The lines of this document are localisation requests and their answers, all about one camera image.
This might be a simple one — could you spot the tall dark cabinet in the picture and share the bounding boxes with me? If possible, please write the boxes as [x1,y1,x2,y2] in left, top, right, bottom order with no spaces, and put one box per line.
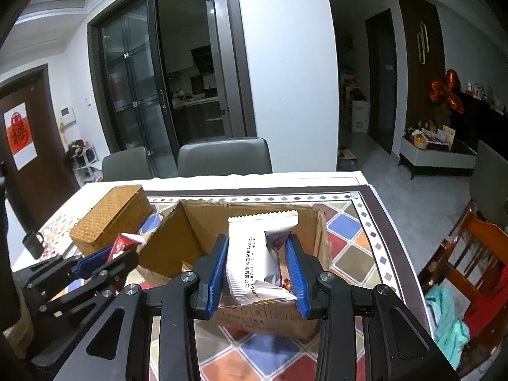
[396,0,447,157]

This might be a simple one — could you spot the grey chair with thin legs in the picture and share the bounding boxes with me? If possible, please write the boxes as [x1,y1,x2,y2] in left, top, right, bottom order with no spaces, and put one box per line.
[448,140,508,235]

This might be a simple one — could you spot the narrow grey dining chair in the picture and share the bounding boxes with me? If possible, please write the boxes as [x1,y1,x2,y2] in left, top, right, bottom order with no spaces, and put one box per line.
[102,147,153,182]

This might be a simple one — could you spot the teal cloth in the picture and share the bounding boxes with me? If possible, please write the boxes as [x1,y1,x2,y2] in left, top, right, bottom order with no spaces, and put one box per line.
[424,284,471,368]

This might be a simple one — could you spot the low white cabinet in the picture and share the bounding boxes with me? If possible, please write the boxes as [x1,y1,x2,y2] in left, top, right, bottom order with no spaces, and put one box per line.
[398,135,477,179]

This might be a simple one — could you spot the dark hallway door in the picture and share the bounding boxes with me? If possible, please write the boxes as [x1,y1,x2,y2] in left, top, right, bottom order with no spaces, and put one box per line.
[365,8,398,155]

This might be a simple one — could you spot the red white door poster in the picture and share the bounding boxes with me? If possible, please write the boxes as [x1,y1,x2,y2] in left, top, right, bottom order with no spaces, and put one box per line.
[4,102,38,171]

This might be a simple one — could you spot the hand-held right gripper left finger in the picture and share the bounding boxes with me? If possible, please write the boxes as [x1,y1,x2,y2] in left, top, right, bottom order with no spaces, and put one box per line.
[53,234,231,381]

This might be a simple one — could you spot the dark wooden door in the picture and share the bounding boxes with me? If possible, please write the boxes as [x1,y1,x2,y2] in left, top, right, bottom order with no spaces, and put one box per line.
[0,63,80,227]

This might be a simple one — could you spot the black mug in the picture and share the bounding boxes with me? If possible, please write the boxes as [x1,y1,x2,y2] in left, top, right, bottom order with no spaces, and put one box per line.
[22,230,45,259]

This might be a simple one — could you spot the dark sideboard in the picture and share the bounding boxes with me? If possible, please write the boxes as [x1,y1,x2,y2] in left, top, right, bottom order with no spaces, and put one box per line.
[452,87,508,155]

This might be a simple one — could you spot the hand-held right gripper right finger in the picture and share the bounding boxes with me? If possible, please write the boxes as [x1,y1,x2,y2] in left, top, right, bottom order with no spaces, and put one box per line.
[284,233,457,381]

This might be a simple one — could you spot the white grey snack packet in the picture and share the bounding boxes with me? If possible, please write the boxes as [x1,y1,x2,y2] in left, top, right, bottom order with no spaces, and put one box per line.
[225,210,299,306]

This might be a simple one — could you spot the dark red snack packet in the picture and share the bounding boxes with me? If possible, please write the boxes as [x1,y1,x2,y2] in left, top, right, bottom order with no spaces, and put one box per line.
[112,233,144,255]

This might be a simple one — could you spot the white shoe rack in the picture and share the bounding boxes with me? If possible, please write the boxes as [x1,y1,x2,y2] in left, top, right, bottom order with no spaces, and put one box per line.
[65,139,100,187]

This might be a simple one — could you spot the dark framed sliding glass door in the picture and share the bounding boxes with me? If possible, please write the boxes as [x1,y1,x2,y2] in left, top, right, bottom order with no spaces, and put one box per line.
[87,0,257,167]

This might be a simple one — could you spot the white hallway box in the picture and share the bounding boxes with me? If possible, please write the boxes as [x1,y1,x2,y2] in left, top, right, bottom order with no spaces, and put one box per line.
[351,99,370,133]

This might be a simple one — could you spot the colourful diamond pattern tablecloth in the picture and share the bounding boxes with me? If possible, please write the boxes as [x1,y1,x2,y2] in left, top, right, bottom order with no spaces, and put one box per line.
[40,190,427,381]

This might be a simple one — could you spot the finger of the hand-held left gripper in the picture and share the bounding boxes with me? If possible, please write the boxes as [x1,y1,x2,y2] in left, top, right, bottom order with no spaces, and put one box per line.
[20,245,117,291]
[39,249,140,319]

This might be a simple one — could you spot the red garment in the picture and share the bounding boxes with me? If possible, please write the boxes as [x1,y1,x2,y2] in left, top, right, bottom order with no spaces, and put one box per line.
[462,286,508,326]

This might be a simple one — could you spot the wooden chair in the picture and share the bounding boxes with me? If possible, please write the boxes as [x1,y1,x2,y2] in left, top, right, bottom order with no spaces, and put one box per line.
[418,202,508,370]

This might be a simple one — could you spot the woven rattan lidded box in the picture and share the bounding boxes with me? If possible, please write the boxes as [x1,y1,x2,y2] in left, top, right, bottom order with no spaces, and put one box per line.
[70,184,155,257]

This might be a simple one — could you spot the red foil balloons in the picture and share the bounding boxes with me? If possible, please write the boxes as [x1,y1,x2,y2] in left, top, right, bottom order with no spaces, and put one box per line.
[429,69,465,115]

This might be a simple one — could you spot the wide grey dining chair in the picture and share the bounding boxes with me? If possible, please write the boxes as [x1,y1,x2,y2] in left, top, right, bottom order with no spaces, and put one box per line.
[177,137,273,177]

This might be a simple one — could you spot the brown cardboard box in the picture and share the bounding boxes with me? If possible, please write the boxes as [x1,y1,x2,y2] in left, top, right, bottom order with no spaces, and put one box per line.
[137,199,330,344]

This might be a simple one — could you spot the floral patterned placemat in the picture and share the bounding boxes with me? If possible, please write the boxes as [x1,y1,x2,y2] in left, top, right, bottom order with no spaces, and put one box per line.
[40,212,86,258]

